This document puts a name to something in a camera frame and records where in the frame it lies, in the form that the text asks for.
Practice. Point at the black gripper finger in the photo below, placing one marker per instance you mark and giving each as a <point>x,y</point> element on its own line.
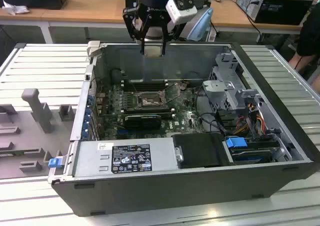
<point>135,30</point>
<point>163,38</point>

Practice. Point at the blue case latch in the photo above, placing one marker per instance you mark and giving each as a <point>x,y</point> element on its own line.
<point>54,163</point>

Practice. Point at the black plastic shroud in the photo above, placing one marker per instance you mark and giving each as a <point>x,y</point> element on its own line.
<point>197,150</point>

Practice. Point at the crumpled white paper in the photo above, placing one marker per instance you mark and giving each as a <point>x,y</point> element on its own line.
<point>15,8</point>

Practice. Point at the black open PC case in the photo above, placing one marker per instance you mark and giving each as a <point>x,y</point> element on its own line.
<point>175,193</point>

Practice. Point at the grey parts rack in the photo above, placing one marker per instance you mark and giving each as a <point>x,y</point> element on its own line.
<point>37,110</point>

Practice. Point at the grey metal drive cage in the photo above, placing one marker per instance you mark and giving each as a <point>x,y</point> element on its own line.
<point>225,90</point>

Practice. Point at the black cylindrical component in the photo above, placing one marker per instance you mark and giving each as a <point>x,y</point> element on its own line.
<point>116,76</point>

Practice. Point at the black PC tower open side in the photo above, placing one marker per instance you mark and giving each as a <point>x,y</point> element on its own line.
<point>280,9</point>

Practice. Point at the person in dark clothes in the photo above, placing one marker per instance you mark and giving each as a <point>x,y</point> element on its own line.
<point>310,35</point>

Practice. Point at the hard disk in blue carrier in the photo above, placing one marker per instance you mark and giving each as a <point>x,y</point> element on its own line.
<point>236,143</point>

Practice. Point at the green motherboard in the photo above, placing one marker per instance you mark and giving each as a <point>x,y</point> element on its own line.
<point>182,115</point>

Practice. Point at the black graphics card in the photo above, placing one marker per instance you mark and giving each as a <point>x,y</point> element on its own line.
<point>142,122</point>

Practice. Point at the CPU socket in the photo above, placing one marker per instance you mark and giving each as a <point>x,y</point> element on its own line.
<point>150,100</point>

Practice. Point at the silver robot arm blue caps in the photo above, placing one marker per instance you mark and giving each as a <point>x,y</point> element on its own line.
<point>155,34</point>

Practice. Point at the wooden desk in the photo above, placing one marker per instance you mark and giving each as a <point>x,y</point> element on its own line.
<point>87,8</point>

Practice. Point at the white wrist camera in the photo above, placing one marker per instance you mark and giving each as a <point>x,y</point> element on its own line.
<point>181,9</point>

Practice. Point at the grey power supply unit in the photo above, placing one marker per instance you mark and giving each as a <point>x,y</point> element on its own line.
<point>87,158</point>

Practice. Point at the black RAM slot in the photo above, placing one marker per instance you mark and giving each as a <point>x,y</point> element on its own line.
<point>146,87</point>
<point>146,82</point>

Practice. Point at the silver CPU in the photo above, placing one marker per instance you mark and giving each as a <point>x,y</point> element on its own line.
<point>153,52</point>

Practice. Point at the coin cell battery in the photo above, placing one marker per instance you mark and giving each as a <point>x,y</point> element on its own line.
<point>182,87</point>

